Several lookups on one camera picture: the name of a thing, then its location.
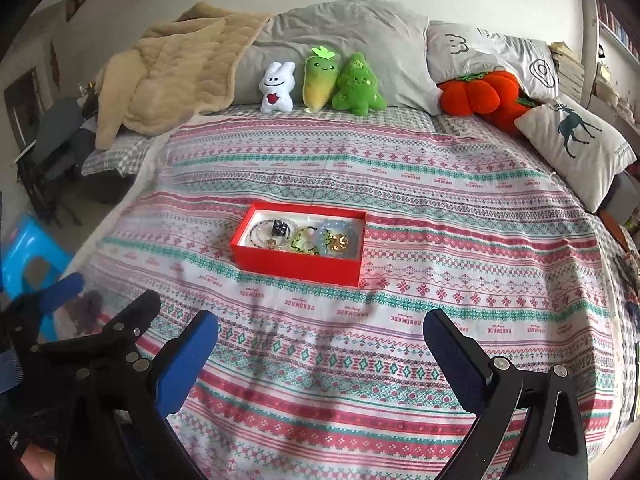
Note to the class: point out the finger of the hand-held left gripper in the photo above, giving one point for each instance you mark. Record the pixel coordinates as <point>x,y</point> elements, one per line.
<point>140,312</point>
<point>60,290</point>

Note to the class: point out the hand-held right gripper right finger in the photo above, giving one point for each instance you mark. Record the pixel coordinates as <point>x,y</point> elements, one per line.
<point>450,355</point>

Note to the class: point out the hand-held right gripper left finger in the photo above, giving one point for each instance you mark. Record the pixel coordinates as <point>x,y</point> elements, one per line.
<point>185,360</point>

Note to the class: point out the gold charm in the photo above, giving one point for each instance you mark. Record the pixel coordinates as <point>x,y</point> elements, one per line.
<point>272,243</point>

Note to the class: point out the red jewelry box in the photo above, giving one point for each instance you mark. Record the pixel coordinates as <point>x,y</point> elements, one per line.
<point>300,269</point>

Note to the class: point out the black cube charm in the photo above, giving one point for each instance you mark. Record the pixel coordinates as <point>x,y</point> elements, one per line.
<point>280,228</point>

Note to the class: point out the person's left hand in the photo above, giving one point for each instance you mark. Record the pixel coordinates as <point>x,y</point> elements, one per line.
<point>39,466</point>

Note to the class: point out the blue plastic stool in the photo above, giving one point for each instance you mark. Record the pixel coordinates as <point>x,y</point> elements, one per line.
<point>30,255</point>

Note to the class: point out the printed patterned bedspread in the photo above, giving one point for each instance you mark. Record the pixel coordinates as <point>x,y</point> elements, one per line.
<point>400,350</point>

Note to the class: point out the dark chair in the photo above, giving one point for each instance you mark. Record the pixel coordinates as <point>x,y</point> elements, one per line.
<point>55,145</point>

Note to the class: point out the grey checked bed sheet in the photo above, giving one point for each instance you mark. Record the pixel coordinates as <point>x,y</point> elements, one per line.
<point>120,155</point>

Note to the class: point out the white deer print pillow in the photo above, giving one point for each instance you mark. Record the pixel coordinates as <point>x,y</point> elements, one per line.
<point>575,145</point>

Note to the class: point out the beige quilted blanket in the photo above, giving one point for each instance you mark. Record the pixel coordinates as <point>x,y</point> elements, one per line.
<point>175,70</point>

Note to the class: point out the orange pumpkin plush toy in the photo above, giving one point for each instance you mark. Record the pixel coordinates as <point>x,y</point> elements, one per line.
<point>480,95</point>

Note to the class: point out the white bunny plush toy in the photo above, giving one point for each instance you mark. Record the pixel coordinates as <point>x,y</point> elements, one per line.
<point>276,87</point>

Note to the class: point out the green tree plush toy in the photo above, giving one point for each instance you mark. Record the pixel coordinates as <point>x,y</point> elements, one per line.
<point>359,85</point>

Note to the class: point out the yellow carrot plush toy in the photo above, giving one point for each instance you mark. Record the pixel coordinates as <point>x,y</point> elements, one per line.
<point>320,80</point>

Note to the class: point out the stack of books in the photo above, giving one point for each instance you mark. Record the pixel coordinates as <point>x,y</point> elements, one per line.
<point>567,72</point>

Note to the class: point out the white printed pillow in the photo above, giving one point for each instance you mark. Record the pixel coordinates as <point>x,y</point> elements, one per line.
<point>480,47</point>

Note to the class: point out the grey pillow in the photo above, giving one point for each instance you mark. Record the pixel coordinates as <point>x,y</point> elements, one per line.
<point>350,30</point>

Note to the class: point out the white bookshelf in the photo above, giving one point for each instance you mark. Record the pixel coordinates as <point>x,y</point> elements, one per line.
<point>617,35</point>

